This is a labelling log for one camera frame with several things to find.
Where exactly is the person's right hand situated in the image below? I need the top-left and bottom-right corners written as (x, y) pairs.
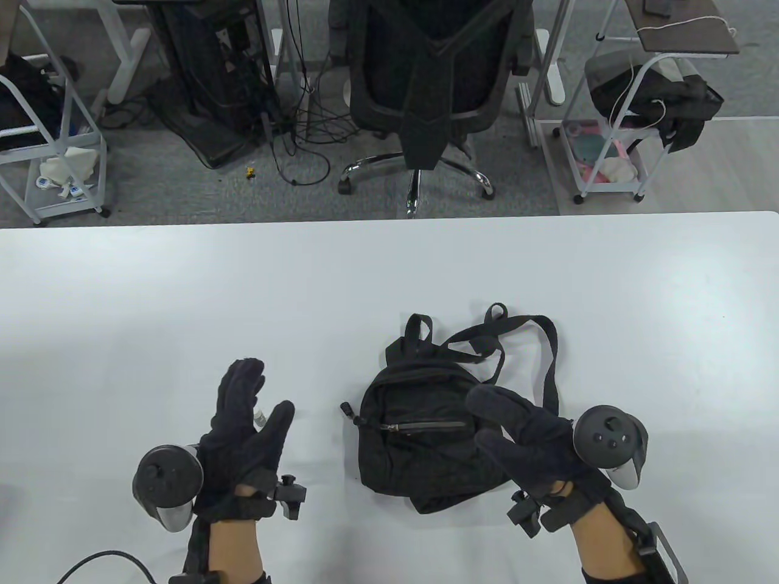
top-left (466, 384), bottom-right (609, 518)

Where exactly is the person's left hand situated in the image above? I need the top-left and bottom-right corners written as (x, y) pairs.
top-left (194, 358), bottom-right (296, 523)

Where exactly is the black backpack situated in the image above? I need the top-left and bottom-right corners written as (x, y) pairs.
top-left (339, 302), bottom-right (576, 515)

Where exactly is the person's left forearm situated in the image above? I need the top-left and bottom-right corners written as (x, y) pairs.
top-left (183, 484), bottom-right (268, 584)

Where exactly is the person's right forearm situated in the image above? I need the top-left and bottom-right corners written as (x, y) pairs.
top-left (566, 493), bottom-right (655, 584)

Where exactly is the black right glove clamp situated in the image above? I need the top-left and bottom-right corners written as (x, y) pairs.
top-left (507, 490), bottom-right (567, 539)

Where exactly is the black glove clamp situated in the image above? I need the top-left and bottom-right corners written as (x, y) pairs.
top-left (246, 471), bottom-right (307, 521)
top-left (507, 490), bottom-right (567, 539)

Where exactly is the black left hand controller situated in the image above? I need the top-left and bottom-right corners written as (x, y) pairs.
top-left (132, 444), bottom-right (204, 534)

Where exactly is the black hand controller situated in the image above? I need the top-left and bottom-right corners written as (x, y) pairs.
top-left (572, 405), bottom-right (649, 490)
top-left (132, 444), bottom-right (204, 534)

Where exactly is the black left glove clamp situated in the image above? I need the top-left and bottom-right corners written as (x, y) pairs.
top-left (246, 471), bottom-right (307, 521)

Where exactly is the black right hand controller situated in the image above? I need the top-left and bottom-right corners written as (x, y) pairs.
top-left (572, 405), bottom-right (649, 490)

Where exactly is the black right wrist box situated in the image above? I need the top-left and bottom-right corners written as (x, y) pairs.
top-left (636, 522), bottom-right (688, 584)

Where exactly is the white metal rolling cart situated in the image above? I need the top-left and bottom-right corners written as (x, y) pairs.
top-left (0, 0), bottom-right (113, 226)

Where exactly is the white cloth bundle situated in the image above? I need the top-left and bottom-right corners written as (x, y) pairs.
top-left (599, 157), bottom-right (641, 182)

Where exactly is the pink plastic item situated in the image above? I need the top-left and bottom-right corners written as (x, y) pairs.
top-left (578, 139), bottom-right (627, 183)

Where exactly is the grey metal stand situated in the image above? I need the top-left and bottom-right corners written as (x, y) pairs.
top-left (516, 0), bottom-right (576, 148)

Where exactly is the white cloth bag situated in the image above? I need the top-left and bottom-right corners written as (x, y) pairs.
top-left (40, 146), bottom-right (99, 186)

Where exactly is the white desk leg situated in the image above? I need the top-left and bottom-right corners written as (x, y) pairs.
top-left (91, 0), bottom-right (150, 119)
top-left (534, 27), bottom-right (570, 107)
top-left (271, 0), bottom-right (305, 92)

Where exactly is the black bag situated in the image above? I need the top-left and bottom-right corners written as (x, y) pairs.
top-left (0, 52), bottom-right (80, 153)
top-left (585, 52), bottom-right (725, 153)

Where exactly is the black computer tower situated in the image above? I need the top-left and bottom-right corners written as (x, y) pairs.
top-left (146, 0), bottom-right (282, 170)

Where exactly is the black office chair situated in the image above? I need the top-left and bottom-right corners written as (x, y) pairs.
top-left (329, 0), bottom-right (536, 218)

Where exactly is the dark brown side table top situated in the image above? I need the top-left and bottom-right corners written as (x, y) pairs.
top-left (626, 0), bottom-right (740, 57)

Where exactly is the white frame rolling side table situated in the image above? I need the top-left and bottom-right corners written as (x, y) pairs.
top-left (557, 0), bottom-right (731, 204)

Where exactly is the bundle of black floor cables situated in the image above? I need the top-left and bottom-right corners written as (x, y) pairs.
top-left (268, 0), bottom-right (366, 186)

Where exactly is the black cable coil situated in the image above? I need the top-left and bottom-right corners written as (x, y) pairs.
top-left (99, 97), bottom-right (150, 130)

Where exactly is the thin white cable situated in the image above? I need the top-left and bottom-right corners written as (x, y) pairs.
top-left (606, 15), bottom-right (737, 131)

